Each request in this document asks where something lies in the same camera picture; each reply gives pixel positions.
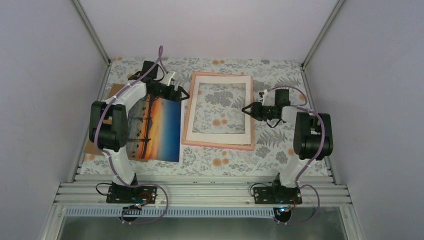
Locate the white mat board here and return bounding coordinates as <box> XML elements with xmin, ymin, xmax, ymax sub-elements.
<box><xmin>182</xmin><ymin>72</ymin><xmax>254</xmax><ymax>150</ymax></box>

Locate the pink wooden picture frame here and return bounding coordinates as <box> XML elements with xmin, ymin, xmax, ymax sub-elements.
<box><xmin>181</xmin><ymin>71</ymin><xmax>255</xmax><ymax>152</ymax></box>

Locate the sunset landscape photo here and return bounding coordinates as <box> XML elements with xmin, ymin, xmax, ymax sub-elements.
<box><xmin>126</xmin><ymin>95</ymin><xmax>182</xmax><ymax>163</ymax></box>

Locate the brown cardboard backing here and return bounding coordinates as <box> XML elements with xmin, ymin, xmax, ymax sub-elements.
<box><xmin>83</xmin><ymin>83</ymin><xmax>148</xmax><ymax>162</ymax></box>

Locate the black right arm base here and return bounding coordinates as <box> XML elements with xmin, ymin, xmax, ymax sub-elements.
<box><xmin>252</xmin><ymin>186</ymin><xmax>303</xmax><ymax>205</ymax></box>

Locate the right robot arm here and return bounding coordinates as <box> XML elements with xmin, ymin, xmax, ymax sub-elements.
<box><xmin>241</xmin><ymin>85</ymin><xmax>334</xmax><ymax>204</ymax></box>

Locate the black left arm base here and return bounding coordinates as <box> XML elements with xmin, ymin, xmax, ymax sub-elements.
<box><xmin>106</xmin><ymin>183</ymin><xmax>158</xmax><ymax>205</ymax></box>

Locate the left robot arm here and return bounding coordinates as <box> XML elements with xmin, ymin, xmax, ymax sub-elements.
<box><xmin>89</xmin><ymin>61</ymin><xmax>190</xmax><ymax>203</ymax></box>

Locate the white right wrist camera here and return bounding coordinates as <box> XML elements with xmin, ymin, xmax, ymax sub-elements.
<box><xmin>258</xmin><ymin>89</ymin><xmax>270</xmax><ymax>105</ymax></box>

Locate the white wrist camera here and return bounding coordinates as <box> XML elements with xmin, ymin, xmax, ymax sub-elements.
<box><xmin>258</xmin><ymin>89</ymin><xmax>270</xmax><ymax>105</ymax></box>
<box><xmin>162</xmin><ymin>71</ymin><xmax>176</xmax><ymax>86</ymax></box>

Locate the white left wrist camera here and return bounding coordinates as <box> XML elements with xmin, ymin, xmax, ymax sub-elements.
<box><xmin>162</xmin><ymin>71</ymin><xmax>176</xmax><ymax>86</ymax></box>

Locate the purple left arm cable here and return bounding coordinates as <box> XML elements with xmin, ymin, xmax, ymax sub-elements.
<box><xmin>93</xmin><ymin>45</ymin><xmax>170</xmax><ymax>226</ymax></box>

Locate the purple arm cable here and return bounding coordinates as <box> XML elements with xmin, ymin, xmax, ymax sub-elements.
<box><xmin>93</xmin><ymin>45</ymin><xmax>170</xmax><ymax>226</ymax></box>
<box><xmin>264</xmin><ymin>85</ymin><xmax>327</xmax><ymax>227</ymax></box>

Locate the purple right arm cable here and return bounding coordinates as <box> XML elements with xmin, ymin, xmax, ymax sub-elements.
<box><xmin>264</xmin><ymin>85</ymin><xmax>327</xmax><ymax>227</ymax></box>

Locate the aluminium rail platform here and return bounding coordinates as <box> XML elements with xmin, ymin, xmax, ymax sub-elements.
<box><xmin>41</xmin><ymin>173</ymin><xmax>363</xmax><ymax>240</ymax></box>

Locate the grey slotted cable duct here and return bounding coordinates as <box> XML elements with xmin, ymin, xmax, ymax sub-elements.
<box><xmin>63</xmin><ymin>206</ymin><xmax>290</xmax><ymax>219</ymax></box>

